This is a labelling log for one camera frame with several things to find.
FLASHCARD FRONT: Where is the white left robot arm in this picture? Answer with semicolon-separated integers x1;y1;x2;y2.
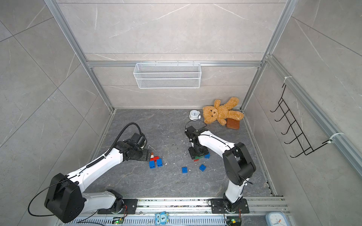
44;133;150;223

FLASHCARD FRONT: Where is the red long lego brick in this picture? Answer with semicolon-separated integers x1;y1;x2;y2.
150;156;159;161

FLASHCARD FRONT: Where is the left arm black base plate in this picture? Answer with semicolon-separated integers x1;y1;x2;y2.
97;199;138;214

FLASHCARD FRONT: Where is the brown teddy bear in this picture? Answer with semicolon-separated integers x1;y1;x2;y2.
203;97;244;126

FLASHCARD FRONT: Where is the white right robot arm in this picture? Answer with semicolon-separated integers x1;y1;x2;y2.
185;126;256;213

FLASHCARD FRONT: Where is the brown leather wallet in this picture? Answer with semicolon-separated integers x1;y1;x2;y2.
226;118;240;130

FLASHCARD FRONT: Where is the white wire mesh basket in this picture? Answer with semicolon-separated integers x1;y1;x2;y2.
133;63;202;89

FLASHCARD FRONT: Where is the white blue desk clock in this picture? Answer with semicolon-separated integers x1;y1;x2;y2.
265;212;290;226

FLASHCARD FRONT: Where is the blue owl figurine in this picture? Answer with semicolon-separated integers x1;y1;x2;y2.
155;212;169;226

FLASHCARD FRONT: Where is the black wire hook rack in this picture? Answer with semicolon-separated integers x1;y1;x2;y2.
270;84;332;158

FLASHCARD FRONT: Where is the white alarm clock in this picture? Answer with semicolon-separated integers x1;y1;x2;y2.
189;110;201;121

